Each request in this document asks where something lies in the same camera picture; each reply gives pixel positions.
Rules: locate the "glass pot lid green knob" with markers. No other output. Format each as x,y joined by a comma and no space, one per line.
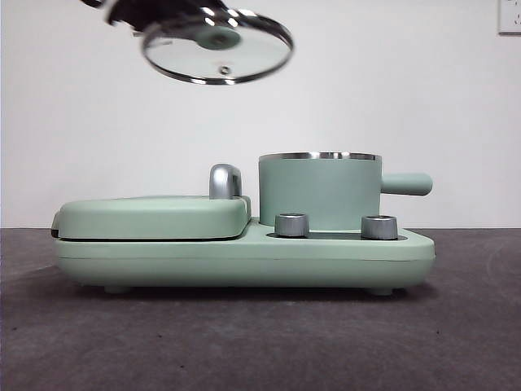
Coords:
215,38

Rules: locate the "mint green breakfast machine base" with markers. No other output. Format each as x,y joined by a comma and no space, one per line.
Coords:
203,264

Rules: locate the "white wall socket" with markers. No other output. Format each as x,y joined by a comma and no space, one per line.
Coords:
510,18

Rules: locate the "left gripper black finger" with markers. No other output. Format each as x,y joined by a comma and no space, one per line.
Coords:
171,10

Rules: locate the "silver control knob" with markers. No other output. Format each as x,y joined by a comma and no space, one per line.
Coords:
379,228
291,225

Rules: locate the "mint green griddle lid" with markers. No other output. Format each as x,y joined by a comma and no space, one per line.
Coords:
142,216

